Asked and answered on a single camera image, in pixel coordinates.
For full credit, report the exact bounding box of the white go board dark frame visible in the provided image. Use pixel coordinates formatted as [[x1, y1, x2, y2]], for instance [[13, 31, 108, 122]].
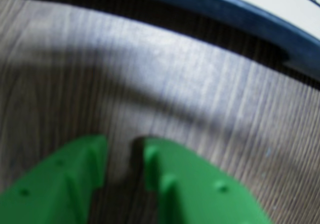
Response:
[[37, 0, 320, 81]]

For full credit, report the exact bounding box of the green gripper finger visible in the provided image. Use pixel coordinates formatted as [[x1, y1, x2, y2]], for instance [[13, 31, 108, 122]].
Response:
[[143, 137, 273, 224], [0, 133, 109, 224]]

